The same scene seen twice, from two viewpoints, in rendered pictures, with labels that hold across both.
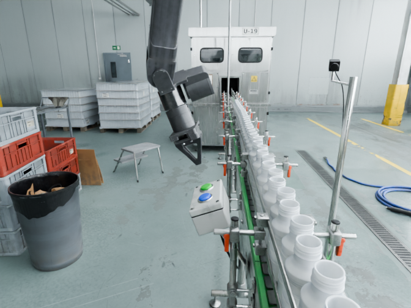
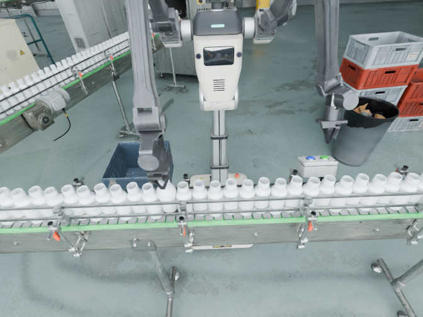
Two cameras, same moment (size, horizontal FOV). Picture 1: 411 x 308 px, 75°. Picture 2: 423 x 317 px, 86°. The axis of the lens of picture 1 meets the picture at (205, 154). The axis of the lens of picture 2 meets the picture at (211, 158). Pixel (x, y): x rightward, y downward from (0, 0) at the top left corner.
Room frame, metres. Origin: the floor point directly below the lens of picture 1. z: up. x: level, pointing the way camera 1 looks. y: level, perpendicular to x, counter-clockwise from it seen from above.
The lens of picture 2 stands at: (0.12, -0.70, 1.77)
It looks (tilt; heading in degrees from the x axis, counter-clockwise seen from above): 41 degrees down; 87
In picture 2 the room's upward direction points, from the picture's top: 2 degrees counter-clockwise
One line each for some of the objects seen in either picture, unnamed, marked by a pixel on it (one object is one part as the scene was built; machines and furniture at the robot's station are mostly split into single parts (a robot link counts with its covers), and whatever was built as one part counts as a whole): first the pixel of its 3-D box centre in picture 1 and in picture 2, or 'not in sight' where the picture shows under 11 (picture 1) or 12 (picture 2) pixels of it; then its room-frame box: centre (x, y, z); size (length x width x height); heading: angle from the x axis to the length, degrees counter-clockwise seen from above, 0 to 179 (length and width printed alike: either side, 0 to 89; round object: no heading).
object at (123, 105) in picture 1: (126, 105); not in sight; (6.99, 2.05, 0.59); 1.24 x 1.03 x 1.17; 179
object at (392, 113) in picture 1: (394, 104); not in sight; (7.45, -5.19, 0.55); 0.40 x 0.40 x 1.10; 87
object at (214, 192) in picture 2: not in sight; (215, 198); (0.16, -0.15, 1.08); 0.06 x 0.06 x 0.17
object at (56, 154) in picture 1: (45, 153); (420, 83); (2.82, 1.75, 0.55); 0.61 x 0.41 x 0.22; 179
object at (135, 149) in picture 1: (137, 159); not in sight; (3.68, 0.98, 0.21); 0.61 x 0.47 x 0.41; 50
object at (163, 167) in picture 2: not in sight; (158, 156); (-0.02, -0.14, 1.30); 0.10 x 0.07 x 0.07; 87
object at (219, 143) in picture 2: not in sight; (219, 155); (0.24, 0.50, 0.74); 0.11 x 0.11 x 0.40; 87
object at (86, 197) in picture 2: not in sight; (90, 203); (-0.31, -0.12, 1.08); 0.06 x 0.06 x 0.17
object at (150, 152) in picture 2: not in sight; (150, 141); (-0.02, -0.18, 1.39); 0.12 x 0.09 x 0.12; 87
